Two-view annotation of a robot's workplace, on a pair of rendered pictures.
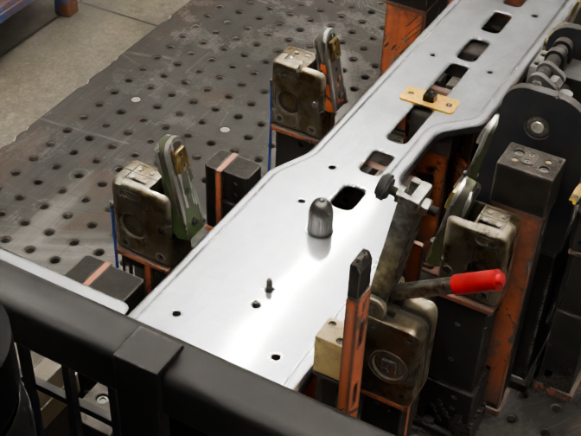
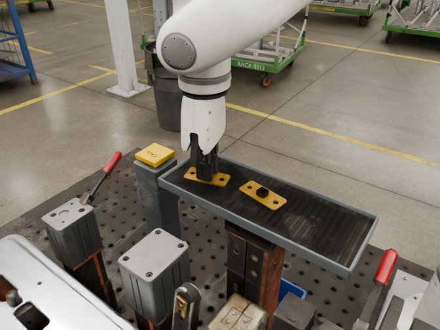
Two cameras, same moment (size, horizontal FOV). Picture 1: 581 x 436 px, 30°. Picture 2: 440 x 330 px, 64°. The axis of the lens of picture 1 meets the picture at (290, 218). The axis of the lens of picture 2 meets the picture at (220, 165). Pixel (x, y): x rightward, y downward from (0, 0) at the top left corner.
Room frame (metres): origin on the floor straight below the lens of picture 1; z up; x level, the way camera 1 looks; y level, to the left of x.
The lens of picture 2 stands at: (1.38, -0.11, 1.56)
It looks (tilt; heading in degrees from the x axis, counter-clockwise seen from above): 34 degrees down; 278
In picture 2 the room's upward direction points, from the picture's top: straight up
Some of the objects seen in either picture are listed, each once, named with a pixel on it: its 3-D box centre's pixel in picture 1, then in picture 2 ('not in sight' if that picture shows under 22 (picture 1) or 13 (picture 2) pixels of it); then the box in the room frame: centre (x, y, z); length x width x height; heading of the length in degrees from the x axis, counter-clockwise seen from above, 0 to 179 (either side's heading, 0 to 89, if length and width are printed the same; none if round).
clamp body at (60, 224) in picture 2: not in sight; (86, 269); (1.78, -0.62, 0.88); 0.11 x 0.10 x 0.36; 62
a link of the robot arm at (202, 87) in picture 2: not in sight; (205, 78); (1.48, -0.65, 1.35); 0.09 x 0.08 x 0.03; 78
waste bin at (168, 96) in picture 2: not in sight; (175, 86); (2.21, -3.04, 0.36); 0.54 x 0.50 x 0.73; 64
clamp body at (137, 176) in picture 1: (156, 278); not in sight; (1.07, 0.18, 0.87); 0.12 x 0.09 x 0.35; 62
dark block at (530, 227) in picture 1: (504, 289); not in sight; (1.03, -0.28, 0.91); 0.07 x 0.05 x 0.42; 62
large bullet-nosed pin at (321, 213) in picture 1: (320, 219); not in sight; (1.03, -0.04, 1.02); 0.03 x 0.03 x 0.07
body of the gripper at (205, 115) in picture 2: not in sight; (205, 114); (1.48, -0.65, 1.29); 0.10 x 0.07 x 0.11; 78
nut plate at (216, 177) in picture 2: not in sight; (207, 175); (1.48, -0.65, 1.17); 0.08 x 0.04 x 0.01; 168
